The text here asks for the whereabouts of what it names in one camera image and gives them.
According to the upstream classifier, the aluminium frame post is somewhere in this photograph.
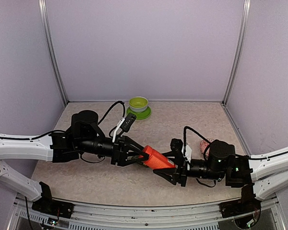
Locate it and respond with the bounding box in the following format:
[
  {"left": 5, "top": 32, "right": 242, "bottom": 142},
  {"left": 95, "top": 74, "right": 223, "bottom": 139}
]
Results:
[
  {"left": 38, "top": 0, "right": 69, "bottom": 107},
  {"left": 222, "top": 0, "right": 251, "bottom": 107}
]

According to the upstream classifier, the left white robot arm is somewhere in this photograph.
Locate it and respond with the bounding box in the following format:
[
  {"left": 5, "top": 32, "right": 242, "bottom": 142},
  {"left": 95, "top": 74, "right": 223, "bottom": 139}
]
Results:
[{"left": 0, "top": 110, "right": 149, "bottom": 213}]

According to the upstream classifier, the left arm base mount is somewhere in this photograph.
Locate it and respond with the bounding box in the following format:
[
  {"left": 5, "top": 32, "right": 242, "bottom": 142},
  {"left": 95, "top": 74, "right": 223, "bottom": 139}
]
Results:
[{"left": 32, "top": 198, "right": 74, "bottom": 219}]

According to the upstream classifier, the red pill bottle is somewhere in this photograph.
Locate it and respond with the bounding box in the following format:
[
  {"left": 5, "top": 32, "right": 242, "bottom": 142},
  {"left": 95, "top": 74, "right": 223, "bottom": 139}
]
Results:
[{"left": 143, "top": 146, "right": 176, "bottom": 170}]

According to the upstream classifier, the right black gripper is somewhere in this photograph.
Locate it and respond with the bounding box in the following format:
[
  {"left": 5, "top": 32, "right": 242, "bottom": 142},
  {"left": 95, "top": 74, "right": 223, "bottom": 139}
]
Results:
[{"left": 154, "top": 151, "right": 225, "bottom": 187}]

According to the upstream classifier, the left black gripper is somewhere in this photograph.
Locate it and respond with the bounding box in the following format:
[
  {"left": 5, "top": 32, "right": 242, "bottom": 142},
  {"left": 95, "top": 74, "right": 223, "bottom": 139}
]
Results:
[{"left": 77, "top": 135, "right": 149, "bottom": 167}]

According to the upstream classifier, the right aluminium frame post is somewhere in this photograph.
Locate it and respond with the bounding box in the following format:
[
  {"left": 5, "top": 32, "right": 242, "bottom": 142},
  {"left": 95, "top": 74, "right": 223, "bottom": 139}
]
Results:
[{"left": 222, "top": 0, "right": 251, "bottom": 107}]

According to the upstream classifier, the red patterned oval tin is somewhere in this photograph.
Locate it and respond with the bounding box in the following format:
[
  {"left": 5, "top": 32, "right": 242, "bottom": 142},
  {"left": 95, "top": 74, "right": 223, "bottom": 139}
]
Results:
[{"left": 200, "top": 140, "right": 209, "bottom": 158}]

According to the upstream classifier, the front aluminium rail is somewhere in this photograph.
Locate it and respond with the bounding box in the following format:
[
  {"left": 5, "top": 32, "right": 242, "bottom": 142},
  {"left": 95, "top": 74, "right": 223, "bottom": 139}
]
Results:
[{"left": 13, "top": 189, "right": 285, "bottom": 230}]

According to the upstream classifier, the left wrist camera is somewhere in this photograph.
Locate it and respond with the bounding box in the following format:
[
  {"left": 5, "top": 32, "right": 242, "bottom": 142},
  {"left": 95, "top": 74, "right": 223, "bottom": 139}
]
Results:
[{"left": 112, "top": 113, "right": 137, "bottom": 143}]

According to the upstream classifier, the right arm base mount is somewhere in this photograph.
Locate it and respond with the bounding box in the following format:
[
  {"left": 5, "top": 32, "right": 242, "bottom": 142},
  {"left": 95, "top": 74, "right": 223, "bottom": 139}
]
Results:
[{"left": 219, "top": 200, "right": 261, "bottom": 218}]

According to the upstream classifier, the green saucer plate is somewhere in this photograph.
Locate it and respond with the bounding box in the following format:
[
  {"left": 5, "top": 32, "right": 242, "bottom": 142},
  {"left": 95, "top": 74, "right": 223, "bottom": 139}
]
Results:
[{"left": 126, "top": 106, "right": 151, "bottom": 120}]

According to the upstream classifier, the left aluminium frame post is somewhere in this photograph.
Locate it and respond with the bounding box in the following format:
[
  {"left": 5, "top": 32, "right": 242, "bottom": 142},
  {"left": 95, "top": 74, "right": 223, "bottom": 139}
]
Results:
[{"left": 38, "top": 0, "right": 69, "bottom": 107}]

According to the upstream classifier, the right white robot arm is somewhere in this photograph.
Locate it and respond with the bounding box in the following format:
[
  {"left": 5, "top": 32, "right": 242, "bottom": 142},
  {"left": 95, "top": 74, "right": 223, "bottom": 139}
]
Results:
[{"left": 153, "top": 126, "right": 288, "bottom": 213}]

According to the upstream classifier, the green and white bowl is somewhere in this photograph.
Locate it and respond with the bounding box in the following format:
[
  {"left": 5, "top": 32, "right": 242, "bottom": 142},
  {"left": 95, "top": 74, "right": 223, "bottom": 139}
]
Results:
[{"left": 129, "top": 96, "right": 149, "bottom": 113}]

